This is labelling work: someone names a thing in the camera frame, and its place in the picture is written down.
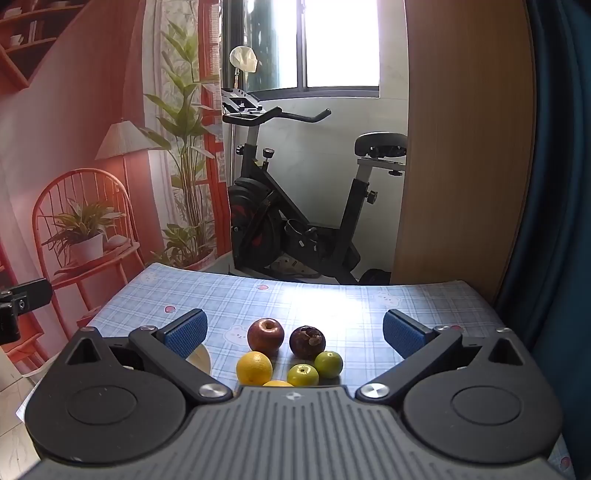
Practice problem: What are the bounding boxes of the dark blue curtain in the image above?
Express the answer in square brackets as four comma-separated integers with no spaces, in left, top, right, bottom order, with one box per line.
[496,0,591,480]

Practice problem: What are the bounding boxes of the red apple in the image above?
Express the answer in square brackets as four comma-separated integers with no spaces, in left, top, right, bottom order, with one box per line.
[247,318,285,356]

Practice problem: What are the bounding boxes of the window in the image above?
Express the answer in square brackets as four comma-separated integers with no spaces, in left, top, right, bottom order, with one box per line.
[222,0,382,100]

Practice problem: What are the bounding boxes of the green jujube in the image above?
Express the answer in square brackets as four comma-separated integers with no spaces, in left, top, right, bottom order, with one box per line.
[315,351,343,379]
[287,364,320,387]

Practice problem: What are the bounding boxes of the large yellow orange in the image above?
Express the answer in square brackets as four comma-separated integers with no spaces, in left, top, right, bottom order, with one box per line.
[236,352,273,386]

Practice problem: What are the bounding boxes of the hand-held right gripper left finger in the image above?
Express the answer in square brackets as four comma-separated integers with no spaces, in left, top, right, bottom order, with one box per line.
[62,308,234,403]

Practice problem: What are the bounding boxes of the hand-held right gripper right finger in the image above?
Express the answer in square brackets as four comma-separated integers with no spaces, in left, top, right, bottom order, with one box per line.
[355,309,532,402]

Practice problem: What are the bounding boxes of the white plastic bag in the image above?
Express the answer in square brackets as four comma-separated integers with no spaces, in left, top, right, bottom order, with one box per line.
[229,45,258,73]

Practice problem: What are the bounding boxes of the dark purple mangosteen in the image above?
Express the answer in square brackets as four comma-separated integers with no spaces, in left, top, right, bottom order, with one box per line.
[289,325,326,360]

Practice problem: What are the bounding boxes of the cream oval plate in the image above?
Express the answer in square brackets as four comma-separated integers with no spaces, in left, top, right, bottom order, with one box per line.
[187,344,212,377]

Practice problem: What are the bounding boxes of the wooden board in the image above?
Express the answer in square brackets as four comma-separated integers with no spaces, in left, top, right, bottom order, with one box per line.
[392,0,536,301]

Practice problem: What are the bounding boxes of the black exercise bike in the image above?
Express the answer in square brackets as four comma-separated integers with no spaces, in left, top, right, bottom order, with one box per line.
[221,88,409,286]

